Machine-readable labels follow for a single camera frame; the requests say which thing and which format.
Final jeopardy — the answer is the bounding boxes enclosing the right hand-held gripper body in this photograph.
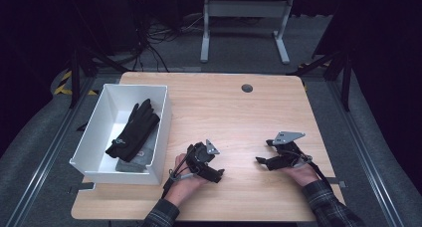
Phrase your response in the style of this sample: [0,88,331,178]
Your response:
[266,130,314,171]

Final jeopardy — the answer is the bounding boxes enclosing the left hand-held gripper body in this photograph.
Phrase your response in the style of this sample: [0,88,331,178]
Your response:
[185,139,221,178]

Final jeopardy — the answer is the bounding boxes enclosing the white plastic box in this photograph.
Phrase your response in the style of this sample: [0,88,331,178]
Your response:
[69,83,173,185]

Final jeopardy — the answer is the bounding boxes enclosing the person's right hand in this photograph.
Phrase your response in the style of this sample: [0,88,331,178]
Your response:
[282,161,321,187]

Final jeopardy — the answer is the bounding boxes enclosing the person's left hand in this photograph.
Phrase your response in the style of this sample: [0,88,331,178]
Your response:
[163,152,209,208]

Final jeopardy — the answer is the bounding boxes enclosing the black metal stand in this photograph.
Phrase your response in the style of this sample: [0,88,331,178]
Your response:
[287,49,352,113]
[68,46,130,110]

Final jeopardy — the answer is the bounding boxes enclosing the yellow black hazard tape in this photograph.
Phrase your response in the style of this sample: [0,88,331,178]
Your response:
[54,70,100,97]

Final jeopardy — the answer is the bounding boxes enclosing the left hand-held gripper cable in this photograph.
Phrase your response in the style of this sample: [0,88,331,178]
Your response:
[161,153,197,200]

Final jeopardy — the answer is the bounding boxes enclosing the hand-held gripper cable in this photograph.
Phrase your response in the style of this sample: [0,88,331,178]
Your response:
[161,153,197,200]
[300,151,332,188]

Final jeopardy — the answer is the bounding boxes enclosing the right hand-held gripper cable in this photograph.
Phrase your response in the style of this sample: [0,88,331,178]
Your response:
[300,151,332,188]

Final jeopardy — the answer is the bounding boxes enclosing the grey metal floor rail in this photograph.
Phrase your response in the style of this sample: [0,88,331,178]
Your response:
[4,77,98,227]
[326,81,404,227]

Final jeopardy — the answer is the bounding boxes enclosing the bundle of black cables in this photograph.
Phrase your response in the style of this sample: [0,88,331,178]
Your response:
[125,0,207,72]

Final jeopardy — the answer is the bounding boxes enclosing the white metal desk frame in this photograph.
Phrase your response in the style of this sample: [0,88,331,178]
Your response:
[199,0,296,66]

